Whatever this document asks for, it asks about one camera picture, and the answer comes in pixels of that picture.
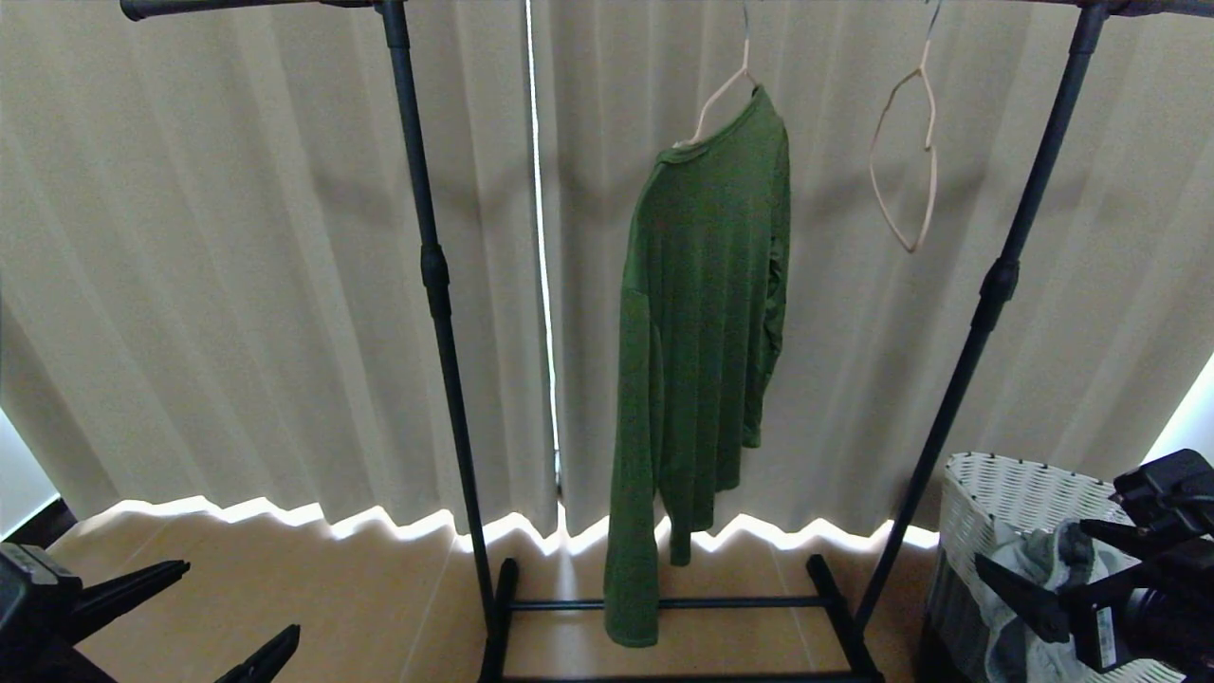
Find pink clothes hanger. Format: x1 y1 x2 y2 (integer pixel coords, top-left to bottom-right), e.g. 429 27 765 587
869 0 943 255
673 0 760 150

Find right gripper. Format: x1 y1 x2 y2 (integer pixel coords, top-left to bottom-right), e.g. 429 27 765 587
975 517 1214 674

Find green long-sleeved shirt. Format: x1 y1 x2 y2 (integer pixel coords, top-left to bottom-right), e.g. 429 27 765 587
603 83 792 650

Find beige curtain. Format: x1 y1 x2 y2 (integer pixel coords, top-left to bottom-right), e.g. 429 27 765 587
0 0 1214 556

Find black clothes rack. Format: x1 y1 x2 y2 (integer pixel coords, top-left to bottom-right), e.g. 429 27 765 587
120 0 1214 683

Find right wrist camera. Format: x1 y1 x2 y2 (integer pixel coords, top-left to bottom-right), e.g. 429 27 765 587
1112 449 1214 542

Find white laundry basket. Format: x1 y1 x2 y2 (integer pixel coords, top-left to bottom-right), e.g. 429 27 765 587
915 452 1186 683

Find pale grey shorts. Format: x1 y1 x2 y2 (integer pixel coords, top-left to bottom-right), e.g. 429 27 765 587
982 520 1101 683

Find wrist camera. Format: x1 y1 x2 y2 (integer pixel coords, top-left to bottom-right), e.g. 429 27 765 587
1112 449 1214 542
0 543 84 665

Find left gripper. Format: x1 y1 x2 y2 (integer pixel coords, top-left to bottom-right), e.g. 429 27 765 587
28 560 302 683

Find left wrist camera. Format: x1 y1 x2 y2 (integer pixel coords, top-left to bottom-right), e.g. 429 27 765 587
0 543 84 665

